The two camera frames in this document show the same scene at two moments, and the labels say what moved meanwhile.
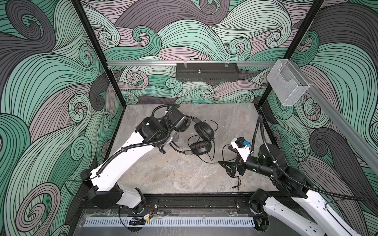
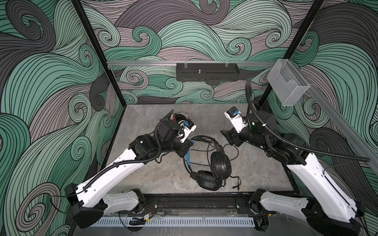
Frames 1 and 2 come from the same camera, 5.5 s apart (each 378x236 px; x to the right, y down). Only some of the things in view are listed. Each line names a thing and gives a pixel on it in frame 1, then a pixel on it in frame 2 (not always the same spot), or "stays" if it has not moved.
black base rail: (198, 200) stays
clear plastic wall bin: (286, 81) stays
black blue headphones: (205, 131) → (221, 167)
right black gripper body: (255, 164) → (250, 135)
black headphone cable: (227, 172) → (209, 161)
